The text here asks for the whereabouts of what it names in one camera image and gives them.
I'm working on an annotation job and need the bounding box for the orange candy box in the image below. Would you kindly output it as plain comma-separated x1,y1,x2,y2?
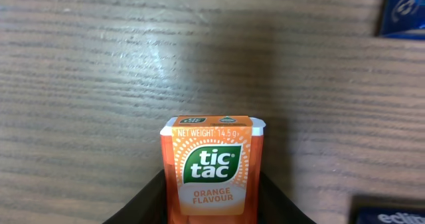
159,115,266,224

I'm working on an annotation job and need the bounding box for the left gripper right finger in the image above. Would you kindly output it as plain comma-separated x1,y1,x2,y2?
258,171,317,224

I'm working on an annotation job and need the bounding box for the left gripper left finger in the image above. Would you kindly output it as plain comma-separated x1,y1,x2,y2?
102,169,168,224

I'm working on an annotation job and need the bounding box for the blue candy pack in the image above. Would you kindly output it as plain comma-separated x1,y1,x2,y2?
375,0,425,41
349,195,425,224

